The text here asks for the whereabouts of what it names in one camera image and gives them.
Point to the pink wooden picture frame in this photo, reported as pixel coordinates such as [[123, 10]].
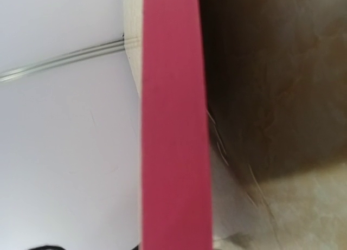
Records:
[[163, 43]]

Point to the left aluminium corner post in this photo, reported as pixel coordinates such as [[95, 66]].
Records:
[[107, 48]]

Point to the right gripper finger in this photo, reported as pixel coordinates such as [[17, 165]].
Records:
[[48, 247]]

